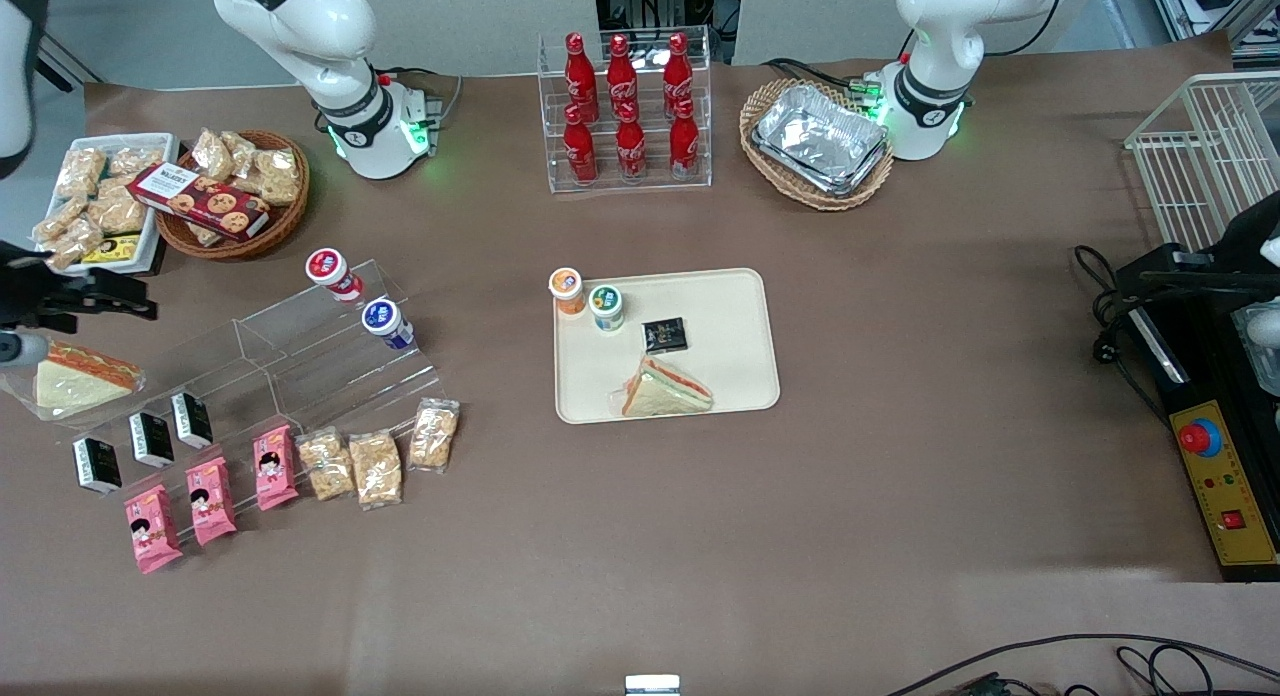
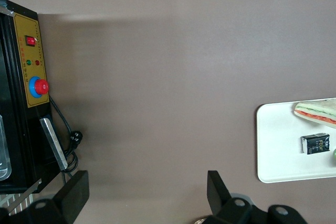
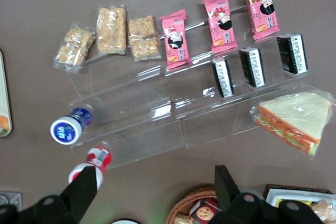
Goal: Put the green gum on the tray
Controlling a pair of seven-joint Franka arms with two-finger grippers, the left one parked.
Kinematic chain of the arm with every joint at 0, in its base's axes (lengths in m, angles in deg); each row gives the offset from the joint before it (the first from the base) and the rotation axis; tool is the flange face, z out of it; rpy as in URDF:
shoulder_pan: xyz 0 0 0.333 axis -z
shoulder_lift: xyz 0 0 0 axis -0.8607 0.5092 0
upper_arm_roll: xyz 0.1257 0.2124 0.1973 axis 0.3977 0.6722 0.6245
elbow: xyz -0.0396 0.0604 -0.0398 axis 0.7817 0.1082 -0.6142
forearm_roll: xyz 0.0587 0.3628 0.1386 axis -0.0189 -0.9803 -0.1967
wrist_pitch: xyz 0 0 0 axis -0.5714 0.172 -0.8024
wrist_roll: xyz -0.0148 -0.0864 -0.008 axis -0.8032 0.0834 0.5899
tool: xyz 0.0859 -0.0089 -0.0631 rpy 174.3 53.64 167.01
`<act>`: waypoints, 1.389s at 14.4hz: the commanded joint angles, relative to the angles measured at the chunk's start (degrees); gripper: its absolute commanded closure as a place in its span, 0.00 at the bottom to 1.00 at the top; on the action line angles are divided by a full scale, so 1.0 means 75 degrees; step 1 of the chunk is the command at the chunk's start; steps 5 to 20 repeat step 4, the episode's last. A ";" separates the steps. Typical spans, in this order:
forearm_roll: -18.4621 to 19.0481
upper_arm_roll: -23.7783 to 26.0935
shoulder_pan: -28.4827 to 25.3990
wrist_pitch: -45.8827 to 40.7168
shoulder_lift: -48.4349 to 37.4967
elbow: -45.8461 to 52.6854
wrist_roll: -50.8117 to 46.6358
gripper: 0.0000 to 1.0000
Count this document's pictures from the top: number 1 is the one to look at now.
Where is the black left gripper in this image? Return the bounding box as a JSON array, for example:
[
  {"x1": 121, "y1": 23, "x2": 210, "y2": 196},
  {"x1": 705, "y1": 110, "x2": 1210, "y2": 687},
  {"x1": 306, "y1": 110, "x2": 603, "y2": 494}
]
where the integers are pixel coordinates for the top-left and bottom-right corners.
[{"x1": 1139, "y1": 191, "x2": 1280, "y2": 300}]

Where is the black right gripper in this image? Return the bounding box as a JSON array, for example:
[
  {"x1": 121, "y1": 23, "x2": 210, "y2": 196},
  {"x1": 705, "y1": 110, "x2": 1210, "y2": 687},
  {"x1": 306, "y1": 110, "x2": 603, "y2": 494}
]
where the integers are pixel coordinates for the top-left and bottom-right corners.
[{"x1": 0, "y1": 241, "x2": 159, "y2": 333}]

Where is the green gum bottle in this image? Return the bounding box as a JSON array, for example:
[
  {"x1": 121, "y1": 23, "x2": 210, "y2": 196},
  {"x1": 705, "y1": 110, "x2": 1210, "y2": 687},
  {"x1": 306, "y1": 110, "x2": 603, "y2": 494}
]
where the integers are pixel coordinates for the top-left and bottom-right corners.
[{"x1": 587, "y1": 284, "x2": 626, "y2": 335}]

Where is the red gum bottle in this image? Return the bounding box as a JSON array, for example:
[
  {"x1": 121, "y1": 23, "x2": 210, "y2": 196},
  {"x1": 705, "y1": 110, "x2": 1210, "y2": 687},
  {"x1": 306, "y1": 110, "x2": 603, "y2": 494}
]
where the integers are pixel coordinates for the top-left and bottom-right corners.
[{"x1": 305, "y1": 248, "x2": 365, "y2": 303}]

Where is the blue gum bottle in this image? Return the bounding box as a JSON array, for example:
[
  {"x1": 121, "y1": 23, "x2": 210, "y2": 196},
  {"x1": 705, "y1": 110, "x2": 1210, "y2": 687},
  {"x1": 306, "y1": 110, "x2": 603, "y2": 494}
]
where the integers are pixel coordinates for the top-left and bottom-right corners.
[{"x1": 361, "y1": 298, "x2": 415, "y2": 351}]

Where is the orange gum bottle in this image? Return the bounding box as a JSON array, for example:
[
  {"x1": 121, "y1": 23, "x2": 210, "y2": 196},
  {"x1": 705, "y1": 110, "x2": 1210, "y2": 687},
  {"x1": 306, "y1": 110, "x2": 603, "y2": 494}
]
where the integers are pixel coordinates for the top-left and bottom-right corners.
[{"x1": 548, "y1": 266, "x2": 587, "y2": 316}]

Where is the beige plastic tray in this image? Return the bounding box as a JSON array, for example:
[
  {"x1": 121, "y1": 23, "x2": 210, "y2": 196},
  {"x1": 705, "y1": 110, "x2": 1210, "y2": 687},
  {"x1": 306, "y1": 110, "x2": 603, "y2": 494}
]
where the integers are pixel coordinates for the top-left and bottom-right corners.
[{"x1": 553, "y1": 267, "x2": 781, "y2": 425}]

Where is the yellow black snack pack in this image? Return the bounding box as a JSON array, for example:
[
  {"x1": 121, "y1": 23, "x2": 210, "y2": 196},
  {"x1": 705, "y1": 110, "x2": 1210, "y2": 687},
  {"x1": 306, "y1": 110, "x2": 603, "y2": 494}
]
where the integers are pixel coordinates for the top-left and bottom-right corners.
[{"x1": 82, "y1": 234, "x2": 142, "y2": 266}]

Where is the wrapped triangle sandwich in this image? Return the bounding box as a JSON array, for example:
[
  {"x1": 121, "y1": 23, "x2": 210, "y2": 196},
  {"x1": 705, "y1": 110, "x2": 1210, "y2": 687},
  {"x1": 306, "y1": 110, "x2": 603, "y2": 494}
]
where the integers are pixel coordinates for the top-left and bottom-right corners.
[
  {"x1": 610, "y1": 354, "x2": 715, "y2": 419},
  {"x1": 0, "y1": 341, "x2": 147, "y2": 421}
]

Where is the white rectangular bin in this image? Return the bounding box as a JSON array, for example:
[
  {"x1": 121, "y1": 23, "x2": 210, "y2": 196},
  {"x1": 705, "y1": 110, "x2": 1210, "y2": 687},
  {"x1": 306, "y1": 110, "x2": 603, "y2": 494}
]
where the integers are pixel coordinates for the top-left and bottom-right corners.
[{"x1": 33, "y1": 133, "x2": 182, "y2": 277}]

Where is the red cookie box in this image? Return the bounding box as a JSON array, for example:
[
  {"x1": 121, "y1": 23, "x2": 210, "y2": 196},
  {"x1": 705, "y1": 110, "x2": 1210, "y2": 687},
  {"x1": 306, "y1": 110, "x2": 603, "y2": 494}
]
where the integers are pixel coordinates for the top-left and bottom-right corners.
[{"x1": 127, "y1": 162, "x2": 272, "y2": 243}]

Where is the small black white box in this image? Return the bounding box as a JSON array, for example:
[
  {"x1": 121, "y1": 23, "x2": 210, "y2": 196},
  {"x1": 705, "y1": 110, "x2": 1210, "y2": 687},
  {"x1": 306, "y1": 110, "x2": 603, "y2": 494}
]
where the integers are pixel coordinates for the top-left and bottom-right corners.
[
  {"x1": 170, "y1": 391, "x2": 215, "y2": 450},
  {"x1": 73, "y1": 436, "x2": 123, "y2": 495},
  {"x1": 129, "y1": 411, "x2": 175, "y2": 468}
]

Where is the round wicker basket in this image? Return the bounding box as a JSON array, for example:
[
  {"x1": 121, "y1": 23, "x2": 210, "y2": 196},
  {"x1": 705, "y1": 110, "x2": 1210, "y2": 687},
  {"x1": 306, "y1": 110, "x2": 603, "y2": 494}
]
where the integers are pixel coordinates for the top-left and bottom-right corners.
[
  {"x1": 739, "y1": 77, "x2": 895, "y2": 213},
  {"x1": 154, "y1": 129, "x2": 312, "y2": 263}
]

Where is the black yellow control box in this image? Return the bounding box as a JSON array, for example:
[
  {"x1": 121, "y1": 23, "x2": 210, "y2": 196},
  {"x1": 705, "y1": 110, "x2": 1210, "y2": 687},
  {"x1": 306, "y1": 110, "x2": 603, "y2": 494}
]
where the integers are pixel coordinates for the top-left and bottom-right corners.
[{"x1": 1114, "y1": 244, "x2": 1280, "y2": 584}]

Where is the clear acrylic tiered stand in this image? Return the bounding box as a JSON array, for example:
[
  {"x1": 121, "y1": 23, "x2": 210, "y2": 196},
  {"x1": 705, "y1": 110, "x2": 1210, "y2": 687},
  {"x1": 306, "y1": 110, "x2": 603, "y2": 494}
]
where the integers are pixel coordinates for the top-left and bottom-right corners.
[{"x1": 60, "y1": 259, "x2": 447, "y2": 499}]

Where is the pink cartoon snack pack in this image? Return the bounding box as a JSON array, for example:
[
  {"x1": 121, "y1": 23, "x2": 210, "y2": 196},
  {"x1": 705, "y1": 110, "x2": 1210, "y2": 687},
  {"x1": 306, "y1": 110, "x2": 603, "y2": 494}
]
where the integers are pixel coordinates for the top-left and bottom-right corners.
[
  {"x1": 124, "y1": 484, "x2": 185, "y2": 575},
  {"x1": 185, "y1": 456, "x2": 239, "y2": 547},
  {"x1": 252, "y1": 424, "x2": 300, "y2": 512}
]

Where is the aluminium foil container stack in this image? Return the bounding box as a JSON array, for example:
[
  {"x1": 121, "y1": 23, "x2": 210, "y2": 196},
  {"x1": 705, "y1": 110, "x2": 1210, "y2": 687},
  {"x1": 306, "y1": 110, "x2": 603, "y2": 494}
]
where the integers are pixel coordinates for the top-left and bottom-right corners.
[{"x1": 751, "y1": 83, "x2": 892, "y2": 196}]

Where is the red cola bottle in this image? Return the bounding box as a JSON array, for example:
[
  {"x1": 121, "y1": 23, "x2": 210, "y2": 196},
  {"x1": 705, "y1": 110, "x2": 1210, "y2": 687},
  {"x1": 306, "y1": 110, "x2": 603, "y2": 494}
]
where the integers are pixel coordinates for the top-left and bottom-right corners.
[
  {"x1": 606, "y1": 34, "x2": 640, "y2": 123},
  {"x1": 668, "y1": 97, "x2": 701, "y2": 183},
  {"x1": 562, "y1": 103, "x2": 599, "y2": 186},
  {"x1": 614, "y1": 104, "x2": 648, "y2": 185},
  {"x1": 662, "y1": 32, "x2": 695, "y2": 118},
  {"x1": 564, "y1": 32, "x2": 600, "y2": 126}
]

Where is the clear acrylic bottle rack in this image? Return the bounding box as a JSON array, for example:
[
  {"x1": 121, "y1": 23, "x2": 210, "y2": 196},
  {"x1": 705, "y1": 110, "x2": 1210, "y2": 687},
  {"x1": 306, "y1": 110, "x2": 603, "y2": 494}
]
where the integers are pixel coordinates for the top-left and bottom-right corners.
[{"x1": 537, "y1": 27, "x2": 714, "y2": 195}]

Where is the black equipment rack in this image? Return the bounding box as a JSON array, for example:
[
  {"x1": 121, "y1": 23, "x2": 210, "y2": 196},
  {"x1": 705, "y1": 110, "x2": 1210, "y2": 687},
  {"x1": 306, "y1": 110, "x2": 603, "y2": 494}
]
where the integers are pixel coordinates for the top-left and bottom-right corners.
[{"x1": 594, "y1": 0, "x2": 743, "y2": 67}]

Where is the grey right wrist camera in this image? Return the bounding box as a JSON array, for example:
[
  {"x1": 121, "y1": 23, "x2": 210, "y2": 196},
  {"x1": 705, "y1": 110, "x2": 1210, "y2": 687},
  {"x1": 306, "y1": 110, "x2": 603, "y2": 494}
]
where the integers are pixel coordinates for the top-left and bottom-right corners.
[{"x1": 0, "y1": 330, "x2": 51, "y2": 369}]

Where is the black cable with plug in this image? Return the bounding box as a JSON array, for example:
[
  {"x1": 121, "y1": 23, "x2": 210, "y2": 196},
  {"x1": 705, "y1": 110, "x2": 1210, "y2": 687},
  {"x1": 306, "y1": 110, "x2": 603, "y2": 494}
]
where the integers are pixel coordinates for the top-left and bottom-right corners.
[{"x1": 1072, "y1": 243, "x2": 1153, "y2": 368}]

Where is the white wire basket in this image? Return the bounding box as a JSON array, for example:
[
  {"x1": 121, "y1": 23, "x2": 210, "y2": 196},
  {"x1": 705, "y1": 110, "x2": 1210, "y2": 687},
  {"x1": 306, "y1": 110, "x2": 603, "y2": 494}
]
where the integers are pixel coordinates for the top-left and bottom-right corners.
[{"x1": 1124, "y1": 72, "x2": 1280, "y2": 253}]

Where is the metal shelf frame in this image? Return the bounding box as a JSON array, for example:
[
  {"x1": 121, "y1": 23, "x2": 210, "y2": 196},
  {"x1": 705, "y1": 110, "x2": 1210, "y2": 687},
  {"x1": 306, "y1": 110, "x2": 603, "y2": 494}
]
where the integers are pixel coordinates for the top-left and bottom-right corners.
[{"x1": 1144, "y1": 0, "x2": 1280, "y2": 73}]

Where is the grey arm base cable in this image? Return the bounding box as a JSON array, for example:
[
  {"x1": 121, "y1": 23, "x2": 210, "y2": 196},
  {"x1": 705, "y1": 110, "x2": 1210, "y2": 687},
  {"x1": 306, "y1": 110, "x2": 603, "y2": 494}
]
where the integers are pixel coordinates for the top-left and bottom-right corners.
[{"x1": 376, "y1": 67, "x2": 467, "y2": 159}]

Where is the looped black cable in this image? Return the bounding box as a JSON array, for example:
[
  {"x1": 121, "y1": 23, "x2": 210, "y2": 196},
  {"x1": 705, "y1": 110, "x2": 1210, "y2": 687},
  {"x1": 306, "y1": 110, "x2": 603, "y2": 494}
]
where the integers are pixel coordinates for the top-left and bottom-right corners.
[{"x1": 1114, "y1": 643, "x2": 1219, "y2": 696}]

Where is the long black cable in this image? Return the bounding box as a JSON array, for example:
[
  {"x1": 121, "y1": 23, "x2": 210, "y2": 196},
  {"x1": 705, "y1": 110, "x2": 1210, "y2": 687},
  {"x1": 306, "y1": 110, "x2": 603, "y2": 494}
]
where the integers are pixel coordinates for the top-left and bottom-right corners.
[{"x1": 884, "y1": 632, "x2": 1280, "y2": 696}]

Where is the black arm base cable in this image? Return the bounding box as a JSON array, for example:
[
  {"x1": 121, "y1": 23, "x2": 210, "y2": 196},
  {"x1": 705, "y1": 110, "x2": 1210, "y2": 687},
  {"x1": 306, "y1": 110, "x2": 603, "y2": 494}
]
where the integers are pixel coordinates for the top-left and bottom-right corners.
[{"x1": 764, "y1": 56, "x2": 883, "y2": 109}]

